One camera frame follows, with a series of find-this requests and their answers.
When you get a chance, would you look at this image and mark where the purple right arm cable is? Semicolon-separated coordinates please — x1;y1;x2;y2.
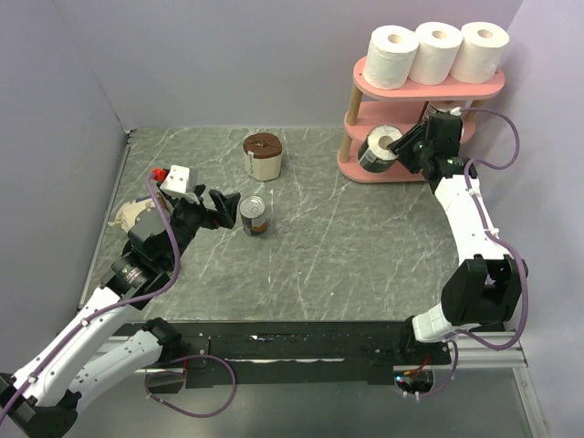
401;108;530;402

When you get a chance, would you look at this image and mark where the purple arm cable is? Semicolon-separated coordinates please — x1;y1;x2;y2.
0;175;237;419
401;108;530;402

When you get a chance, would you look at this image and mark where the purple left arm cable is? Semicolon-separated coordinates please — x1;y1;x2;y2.
0;175;237;419

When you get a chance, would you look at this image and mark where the pink three-tier wooden shelf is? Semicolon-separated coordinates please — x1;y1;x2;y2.
337;57;506;183

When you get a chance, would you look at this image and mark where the black paper roll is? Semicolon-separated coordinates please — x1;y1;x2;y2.
422;101;464;141
358;125;402;173

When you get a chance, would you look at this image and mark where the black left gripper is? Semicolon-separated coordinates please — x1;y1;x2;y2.
162;184;240;268

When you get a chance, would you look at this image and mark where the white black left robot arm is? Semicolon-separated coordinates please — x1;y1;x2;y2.
1;190;241;437

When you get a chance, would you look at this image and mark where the metal food tin can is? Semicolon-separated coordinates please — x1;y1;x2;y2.
239;195;267;235

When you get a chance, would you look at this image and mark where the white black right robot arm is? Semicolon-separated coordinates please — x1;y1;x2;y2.
390;107;529;364

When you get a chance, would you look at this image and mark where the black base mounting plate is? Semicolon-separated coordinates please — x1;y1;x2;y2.
104;320;462;389

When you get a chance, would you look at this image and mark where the white paper towel roll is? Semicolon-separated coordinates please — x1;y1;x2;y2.
409;22;463;86
450;22;510;84
363;26;419;89

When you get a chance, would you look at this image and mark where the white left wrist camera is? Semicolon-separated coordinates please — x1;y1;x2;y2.
151;165;199;203

